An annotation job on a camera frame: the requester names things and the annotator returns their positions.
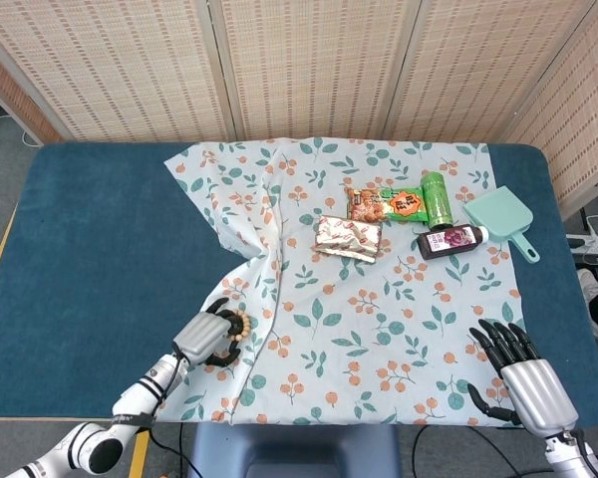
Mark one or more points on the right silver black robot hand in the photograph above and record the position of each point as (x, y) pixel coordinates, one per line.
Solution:
(535, 393)

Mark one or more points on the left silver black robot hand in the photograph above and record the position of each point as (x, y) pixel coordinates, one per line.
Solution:
(202, 336)

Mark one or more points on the floral leaf and fruit tablecloth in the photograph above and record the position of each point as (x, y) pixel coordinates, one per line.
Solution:
(359, 318)

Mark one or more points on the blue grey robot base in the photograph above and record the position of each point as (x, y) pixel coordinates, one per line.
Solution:
(294, 453)

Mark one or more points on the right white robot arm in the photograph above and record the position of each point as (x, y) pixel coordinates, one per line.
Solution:
(570, 455)

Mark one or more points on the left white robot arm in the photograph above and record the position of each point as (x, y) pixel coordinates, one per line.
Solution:
(139, 398)

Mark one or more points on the teal felt table cover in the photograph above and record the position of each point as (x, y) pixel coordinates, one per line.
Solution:
(94, 279)

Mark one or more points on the dark juice bottle white cap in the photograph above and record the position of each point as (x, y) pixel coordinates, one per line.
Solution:
(448, 241)

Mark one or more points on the silver red snack packet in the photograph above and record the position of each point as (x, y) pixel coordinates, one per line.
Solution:
(349, 239)

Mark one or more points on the mint green plastic dustpan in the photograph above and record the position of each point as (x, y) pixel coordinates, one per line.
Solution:
(501, 214)

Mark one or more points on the green drink can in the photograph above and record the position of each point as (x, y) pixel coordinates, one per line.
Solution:
(437, 201)

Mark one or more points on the green and orange snack bag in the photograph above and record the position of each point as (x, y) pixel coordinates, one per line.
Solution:
(398, 204)

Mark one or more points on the woven bamboo folding screen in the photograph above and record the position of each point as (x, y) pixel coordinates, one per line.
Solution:
(304, 70)

